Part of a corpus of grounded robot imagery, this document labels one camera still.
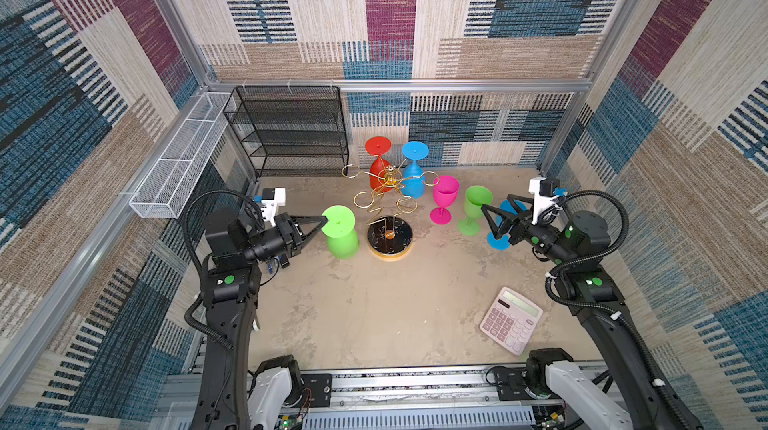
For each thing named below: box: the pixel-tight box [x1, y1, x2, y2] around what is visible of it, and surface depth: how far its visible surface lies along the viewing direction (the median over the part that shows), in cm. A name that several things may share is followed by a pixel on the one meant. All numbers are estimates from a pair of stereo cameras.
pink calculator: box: [479, 286, 544, 356], surface depth 84 cm
